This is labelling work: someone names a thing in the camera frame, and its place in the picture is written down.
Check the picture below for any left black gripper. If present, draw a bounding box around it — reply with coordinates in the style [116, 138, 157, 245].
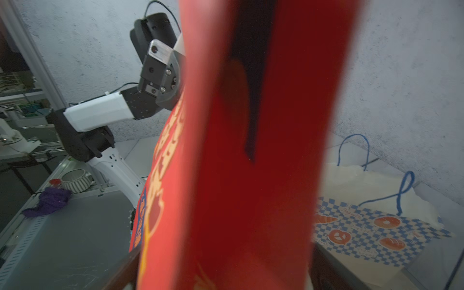
[138, 39, 184, 111]

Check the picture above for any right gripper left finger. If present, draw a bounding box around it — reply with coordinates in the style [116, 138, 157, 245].
[101, 250, 141, 290]

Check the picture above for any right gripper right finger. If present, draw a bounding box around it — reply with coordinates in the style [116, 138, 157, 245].
[310, 244, 369, 290]

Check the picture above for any blue checkered paper bag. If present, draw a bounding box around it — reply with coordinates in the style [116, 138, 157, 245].
[312, 133, 454, 287]

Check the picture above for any red and white paper bag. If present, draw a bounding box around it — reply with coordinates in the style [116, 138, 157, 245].
[132, 1, 362, 290]

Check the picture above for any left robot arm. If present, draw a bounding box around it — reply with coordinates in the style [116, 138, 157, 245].
[46, 13, 185, 207]

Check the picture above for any purple cloth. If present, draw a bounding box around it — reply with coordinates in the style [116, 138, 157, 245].
[22, 187, 72, 218]

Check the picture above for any striped white bowl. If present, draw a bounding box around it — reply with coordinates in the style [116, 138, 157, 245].
[60, 169, 93, 194]

